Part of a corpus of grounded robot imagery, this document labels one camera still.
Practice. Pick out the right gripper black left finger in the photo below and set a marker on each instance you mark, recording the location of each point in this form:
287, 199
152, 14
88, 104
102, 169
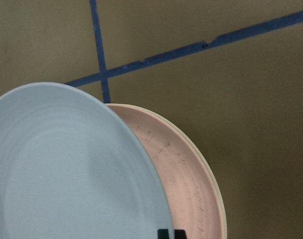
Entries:
163, 234

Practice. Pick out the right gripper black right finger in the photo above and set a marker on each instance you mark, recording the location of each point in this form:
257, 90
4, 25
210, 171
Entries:
180, 234

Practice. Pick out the pink plate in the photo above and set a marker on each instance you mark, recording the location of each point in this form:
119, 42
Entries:
186, 179

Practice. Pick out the blue plate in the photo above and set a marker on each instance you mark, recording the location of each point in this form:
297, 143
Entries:
70, 168

